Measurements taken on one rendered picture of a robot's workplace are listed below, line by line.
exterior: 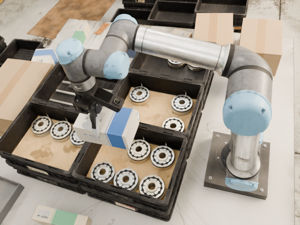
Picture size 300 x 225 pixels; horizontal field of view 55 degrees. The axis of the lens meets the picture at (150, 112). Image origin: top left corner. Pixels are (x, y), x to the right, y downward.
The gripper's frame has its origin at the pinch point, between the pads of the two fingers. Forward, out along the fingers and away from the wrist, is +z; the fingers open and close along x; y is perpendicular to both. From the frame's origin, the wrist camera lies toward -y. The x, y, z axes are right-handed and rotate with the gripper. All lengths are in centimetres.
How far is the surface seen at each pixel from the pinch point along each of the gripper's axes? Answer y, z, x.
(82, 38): 62, 37, -86
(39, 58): 76, 31, -57
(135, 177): -9.9, 24.8, 8.3
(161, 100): -9.1, 27.8, -35.2
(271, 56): -59, 27, -74
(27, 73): 66, 20, -34
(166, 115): -14.0, 27.9, -26.6
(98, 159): 10.0, 27.6, 2.6
